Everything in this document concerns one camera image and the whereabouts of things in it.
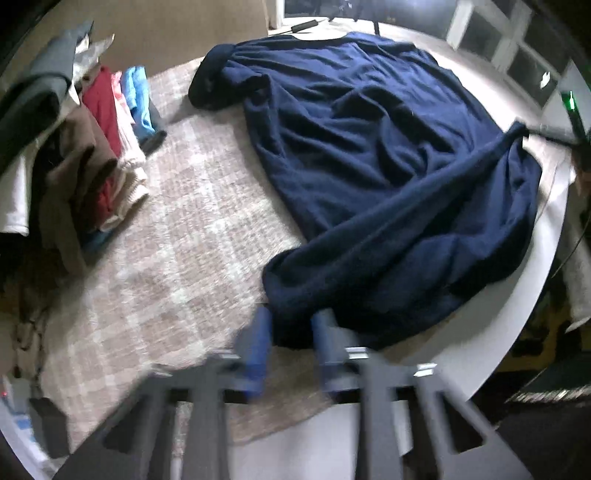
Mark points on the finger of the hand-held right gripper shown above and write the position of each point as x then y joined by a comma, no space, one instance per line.
549,134

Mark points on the person's right hand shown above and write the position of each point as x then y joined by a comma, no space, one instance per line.
581,164

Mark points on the dark rectangular box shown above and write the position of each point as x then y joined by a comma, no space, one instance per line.
48,427

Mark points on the black tripod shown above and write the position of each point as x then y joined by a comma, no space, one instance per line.
375,25

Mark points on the stack of folded clothes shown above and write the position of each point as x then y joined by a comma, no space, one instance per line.
101,138

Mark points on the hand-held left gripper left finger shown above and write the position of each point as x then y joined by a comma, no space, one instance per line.
256,355

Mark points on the navy blue shirt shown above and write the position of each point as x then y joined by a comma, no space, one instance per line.
369,161

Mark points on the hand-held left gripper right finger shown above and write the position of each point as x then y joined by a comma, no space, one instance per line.
325,350

